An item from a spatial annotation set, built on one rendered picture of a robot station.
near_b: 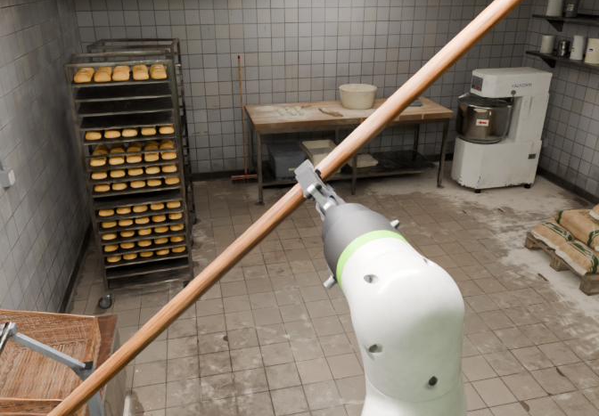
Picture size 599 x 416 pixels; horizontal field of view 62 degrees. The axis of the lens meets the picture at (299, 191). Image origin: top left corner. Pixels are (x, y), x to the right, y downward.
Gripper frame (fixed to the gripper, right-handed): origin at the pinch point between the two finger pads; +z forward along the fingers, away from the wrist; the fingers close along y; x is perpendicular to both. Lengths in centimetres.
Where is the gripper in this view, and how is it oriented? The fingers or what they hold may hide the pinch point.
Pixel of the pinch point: (315, 181)
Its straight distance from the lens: 80.3
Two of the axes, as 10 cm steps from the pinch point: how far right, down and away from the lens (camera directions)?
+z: -2.4, -3.9, 8.9
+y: 6.4, 6.3, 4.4
